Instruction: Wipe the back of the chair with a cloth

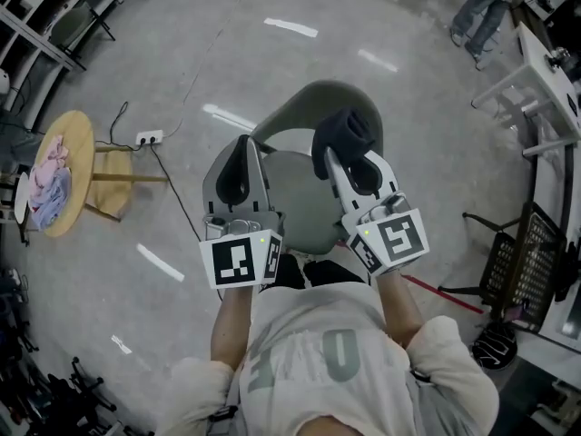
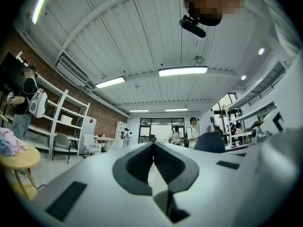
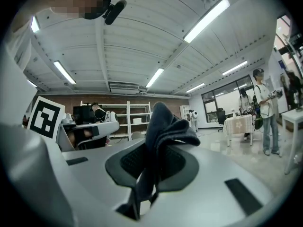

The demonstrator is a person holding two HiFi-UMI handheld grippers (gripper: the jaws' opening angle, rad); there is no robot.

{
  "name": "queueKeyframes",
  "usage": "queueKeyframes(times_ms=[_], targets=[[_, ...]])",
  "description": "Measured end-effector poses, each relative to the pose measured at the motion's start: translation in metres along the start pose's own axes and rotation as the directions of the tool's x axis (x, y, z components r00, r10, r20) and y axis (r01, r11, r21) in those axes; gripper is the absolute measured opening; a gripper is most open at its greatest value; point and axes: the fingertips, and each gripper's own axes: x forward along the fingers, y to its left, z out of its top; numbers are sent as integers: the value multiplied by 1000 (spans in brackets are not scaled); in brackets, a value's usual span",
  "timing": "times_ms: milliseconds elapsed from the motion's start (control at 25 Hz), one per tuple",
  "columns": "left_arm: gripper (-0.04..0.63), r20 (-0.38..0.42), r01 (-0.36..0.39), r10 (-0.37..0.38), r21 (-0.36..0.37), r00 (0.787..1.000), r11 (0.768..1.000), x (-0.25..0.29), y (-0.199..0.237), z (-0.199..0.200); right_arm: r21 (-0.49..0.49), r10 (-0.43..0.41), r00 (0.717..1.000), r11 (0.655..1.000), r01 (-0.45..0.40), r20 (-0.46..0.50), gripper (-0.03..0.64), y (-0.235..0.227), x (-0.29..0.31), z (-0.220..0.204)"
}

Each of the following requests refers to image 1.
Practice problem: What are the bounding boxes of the white square table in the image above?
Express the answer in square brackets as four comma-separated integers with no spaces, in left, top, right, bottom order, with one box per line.
[470,20,581,159]

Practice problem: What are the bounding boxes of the person's black trousers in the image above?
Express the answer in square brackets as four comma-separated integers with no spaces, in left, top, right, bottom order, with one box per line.
[271,253,366,291]

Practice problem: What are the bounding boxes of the white round stool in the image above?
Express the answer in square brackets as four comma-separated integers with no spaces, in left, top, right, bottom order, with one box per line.
[13,172,32,226]

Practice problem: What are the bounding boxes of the light blue cloth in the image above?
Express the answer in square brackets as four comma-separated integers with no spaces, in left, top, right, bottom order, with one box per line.
[28,169,74,232]

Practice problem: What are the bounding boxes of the round wooden side table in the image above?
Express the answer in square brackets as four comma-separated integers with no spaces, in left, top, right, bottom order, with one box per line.
[28,109,170,239]

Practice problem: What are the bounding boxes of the black cloth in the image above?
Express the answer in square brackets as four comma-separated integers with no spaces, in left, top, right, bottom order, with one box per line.
[311,106,378,182]

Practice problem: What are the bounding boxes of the pink cloth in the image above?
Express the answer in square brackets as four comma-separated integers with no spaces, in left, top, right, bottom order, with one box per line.
[28,134,72,202]

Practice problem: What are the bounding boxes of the black patterned shoe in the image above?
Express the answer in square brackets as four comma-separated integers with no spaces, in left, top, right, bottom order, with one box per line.
[471,323,519,372]

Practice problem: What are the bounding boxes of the person's left forearm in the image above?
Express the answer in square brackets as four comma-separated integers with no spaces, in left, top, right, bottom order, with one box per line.
[210,283,256,372]

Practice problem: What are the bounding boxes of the white power cable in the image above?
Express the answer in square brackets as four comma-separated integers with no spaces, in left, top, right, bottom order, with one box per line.
[159,0,250,139]

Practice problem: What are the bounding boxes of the small black device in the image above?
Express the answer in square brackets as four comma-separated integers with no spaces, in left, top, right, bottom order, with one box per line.
[547,46,574,70]

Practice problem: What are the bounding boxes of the black mesh chair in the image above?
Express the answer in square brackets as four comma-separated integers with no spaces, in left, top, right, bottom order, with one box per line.
[437,201,569,334]

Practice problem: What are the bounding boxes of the white power strip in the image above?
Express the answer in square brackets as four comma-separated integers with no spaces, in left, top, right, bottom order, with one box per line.
[134,128,164,147]

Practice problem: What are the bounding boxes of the grey chair with black legs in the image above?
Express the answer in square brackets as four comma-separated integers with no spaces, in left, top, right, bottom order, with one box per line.
[46,3,117,71]

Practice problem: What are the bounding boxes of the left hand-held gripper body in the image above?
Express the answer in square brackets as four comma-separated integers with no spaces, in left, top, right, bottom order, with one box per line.
[198,199,286,291]

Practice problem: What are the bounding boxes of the black power cable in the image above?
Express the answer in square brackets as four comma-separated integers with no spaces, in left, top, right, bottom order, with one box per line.
[94,101,140,151]
[148,143,202,243]

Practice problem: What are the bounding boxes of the person's cream printed shirt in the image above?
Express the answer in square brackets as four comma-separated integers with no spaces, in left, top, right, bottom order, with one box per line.
[155,282,501,436]

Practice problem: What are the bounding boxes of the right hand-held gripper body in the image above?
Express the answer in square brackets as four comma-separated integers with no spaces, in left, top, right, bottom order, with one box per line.
[340,190,430,276]

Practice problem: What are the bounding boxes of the grey-green plastic chair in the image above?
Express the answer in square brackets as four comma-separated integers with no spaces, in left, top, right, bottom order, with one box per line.
[249,79,386,256]

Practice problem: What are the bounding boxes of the person's right forearm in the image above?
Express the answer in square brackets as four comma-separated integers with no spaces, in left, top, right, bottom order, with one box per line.
[370,269,427,350]

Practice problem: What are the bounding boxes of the white metal shelf rack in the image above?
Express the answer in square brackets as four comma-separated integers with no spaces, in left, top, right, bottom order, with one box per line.
[0,0,124,114]

